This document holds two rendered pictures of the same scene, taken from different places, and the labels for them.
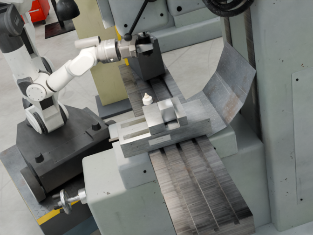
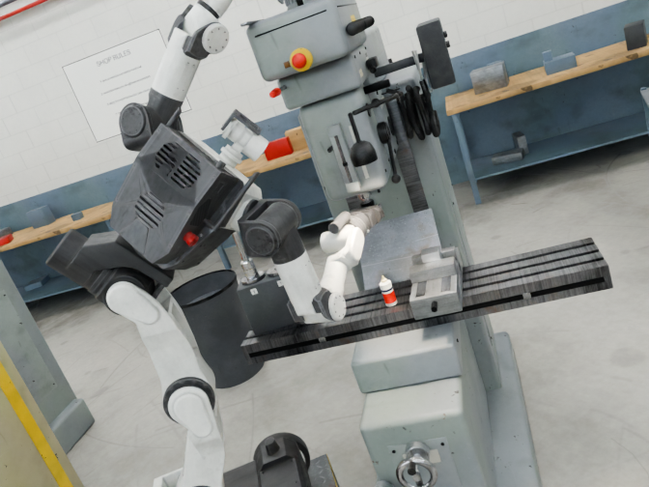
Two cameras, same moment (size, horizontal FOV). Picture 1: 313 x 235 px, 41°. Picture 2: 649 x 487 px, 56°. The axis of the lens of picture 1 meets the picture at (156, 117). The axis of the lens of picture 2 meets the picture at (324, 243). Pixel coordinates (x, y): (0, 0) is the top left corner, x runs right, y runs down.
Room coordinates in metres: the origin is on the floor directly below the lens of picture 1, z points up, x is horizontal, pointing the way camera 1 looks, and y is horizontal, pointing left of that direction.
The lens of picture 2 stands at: (0.93, 1.85, 1.81)
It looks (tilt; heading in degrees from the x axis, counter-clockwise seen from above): 18 degrees down; 291
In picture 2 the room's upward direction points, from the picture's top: 20 degrees counter-clockwise
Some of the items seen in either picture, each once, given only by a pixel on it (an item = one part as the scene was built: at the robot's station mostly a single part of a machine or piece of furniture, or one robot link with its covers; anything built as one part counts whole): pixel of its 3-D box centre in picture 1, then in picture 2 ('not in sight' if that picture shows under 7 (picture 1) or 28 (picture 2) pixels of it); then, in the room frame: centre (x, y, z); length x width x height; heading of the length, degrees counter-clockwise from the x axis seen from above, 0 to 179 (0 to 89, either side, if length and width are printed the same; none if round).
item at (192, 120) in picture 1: (162, 123); (436, 275); (1.32, -0.01, 0.96); 0.35 x 0.15 x 0.11; 92
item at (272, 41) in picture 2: not in sight; (312, 34); (1.47, -0.05, 1.81); 0.47 x 0.26 x 0.16; 94
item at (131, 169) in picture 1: (169, 138); (409, 330); (1.47, -0.03, 0.76); 0.50 x 0.35 x 0.12; 94
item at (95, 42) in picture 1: (93, 50); (342, 233); (1.52, 0.17, 1.24); 0.11 x 0.11 x 0.11; 80
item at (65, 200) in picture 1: (73, 199); (416, 465); (1.43, 0.47, 0.60); 0.16 x 0.12 x 0.12; 94
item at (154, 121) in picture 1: (153, 118); (433, 270); (1.32, 0.01, 0.99); 0.15 x 0.06 x 0.04; 2
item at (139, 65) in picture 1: (142, 51); (275, 296); (1.91, -0.02, 1.00); 0.22 x 0.12 x 0.20; 14
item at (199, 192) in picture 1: (167, 126); (413, 303); (1.43, -0.04, 0.86); 1.24 x 0.23 x 0.08; 4
